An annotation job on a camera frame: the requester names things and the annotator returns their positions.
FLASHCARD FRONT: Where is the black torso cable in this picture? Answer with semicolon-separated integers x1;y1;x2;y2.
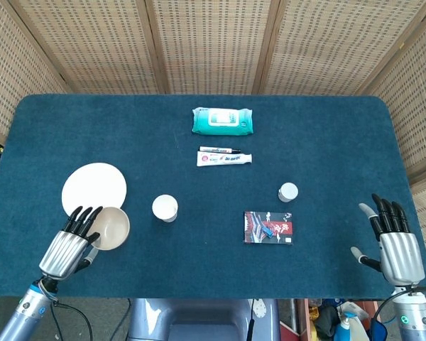
246;298;256;341

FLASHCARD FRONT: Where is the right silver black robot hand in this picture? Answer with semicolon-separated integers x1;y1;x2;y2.
350;193;426;288

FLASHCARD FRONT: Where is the black white marker pen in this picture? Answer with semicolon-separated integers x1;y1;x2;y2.
198;146;242;153

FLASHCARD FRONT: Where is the blue cloth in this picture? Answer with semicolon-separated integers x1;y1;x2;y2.
371;319;390;341

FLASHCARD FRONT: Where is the dark teal table mat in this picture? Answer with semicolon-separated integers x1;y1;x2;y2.
0;93;426;300

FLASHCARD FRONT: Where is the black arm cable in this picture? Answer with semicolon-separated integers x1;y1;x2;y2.
371;287;426;341
51;300;95;341

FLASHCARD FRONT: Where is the white toothpaste tube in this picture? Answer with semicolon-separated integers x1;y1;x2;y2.
196;151;253;168

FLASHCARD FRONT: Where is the silver metal table leg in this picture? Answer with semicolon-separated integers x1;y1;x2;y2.
290;298;300;335

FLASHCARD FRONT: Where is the beige bowl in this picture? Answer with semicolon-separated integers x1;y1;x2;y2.
90;207;131;251

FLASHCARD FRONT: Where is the white perforated disc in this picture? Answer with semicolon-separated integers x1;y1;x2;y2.
252;298;269;320

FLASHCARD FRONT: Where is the white round plate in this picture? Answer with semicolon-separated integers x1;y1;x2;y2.
61;162;128;218

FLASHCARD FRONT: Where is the small white jar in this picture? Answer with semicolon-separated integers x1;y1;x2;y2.
278;182;300;203

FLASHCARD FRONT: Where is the bamboo folding screen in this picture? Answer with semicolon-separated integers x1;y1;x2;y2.
0;0;426;260

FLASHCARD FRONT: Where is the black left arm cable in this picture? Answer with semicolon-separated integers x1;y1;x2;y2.
51;300;95;341

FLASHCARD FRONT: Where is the teal wet wipes pack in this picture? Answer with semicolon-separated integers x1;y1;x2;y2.
191;107;253;136

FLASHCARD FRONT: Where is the grey blue robot torso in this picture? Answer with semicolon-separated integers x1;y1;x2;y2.
127;298;281;341

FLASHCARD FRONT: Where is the white paper cup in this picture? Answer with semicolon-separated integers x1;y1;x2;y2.
151;194;179;223

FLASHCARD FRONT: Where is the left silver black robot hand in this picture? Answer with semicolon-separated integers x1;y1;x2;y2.
38;205;104;281

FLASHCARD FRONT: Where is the dark printed card pack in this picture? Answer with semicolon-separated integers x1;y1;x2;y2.
242;210;295;246

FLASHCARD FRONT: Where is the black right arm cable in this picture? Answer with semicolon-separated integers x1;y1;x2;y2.
371;287;426;341

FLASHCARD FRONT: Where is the red crate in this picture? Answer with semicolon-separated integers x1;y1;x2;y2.
280;298;322;341

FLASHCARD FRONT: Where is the blue white spray bottle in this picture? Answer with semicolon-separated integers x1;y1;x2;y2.
333;310;370;341

